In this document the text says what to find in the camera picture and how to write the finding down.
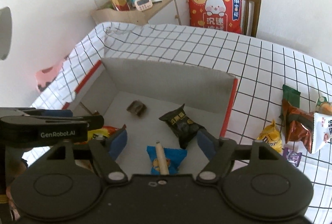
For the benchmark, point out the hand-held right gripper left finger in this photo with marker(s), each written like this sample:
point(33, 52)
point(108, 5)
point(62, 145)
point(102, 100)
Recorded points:
point(118, 141)

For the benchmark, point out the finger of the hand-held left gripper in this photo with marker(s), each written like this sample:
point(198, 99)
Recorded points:
point(90, 121)
point(58, 112)

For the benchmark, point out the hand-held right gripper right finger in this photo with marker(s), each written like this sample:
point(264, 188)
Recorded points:
point(206, 142)

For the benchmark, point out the black snack packet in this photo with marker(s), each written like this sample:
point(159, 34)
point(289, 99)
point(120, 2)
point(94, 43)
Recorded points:
point(184, 125)

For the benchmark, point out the blue snack packet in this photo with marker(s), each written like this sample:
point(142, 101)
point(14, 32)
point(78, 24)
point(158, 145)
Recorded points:
point(176, 157)

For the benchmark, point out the small brown snack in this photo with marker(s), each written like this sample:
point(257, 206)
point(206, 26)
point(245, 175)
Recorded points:
point(137, 108)

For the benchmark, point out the beige wafer stick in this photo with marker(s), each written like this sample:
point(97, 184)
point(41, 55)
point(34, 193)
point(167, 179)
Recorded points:
point(162, 159)

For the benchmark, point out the yellow candy packet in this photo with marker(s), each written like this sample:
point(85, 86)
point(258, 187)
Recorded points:
point(271, 137)

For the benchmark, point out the red and white cardboard box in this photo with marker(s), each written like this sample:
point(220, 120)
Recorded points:
point(168, 83)

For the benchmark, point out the purple candy packet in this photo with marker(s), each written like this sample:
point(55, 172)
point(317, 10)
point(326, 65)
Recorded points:
point(291, 157)

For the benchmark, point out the brown foil snack packet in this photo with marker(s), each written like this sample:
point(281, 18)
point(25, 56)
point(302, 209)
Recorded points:
point(295, 122)

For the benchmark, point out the white snack packet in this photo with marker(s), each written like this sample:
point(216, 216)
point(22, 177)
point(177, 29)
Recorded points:
point(323, 133)

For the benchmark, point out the orange green snack packet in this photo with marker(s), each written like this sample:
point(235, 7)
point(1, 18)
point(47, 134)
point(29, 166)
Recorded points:
point(325, 105)

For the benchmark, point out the pink printed cloth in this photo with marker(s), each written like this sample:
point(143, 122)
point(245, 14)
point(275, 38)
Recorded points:
point(46, 78)

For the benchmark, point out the checked white tablecloth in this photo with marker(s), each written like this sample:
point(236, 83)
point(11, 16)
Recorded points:
point(259, 63)

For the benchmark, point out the white kitchen timer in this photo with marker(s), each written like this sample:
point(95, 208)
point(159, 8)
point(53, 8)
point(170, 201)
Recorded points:
point(143, 3)

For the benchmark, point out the wooden sideboard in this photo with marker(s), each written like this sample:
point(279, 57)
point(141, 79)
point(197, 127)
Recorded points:
point(160, 9)

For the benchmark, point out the red rabbit cushion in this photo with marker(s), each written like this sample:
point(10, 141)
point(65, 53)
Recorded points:
point(215, 8)

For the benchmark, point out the wooden chair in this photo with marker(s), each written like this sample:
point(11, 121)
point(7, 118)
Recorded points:
point(255, 13)

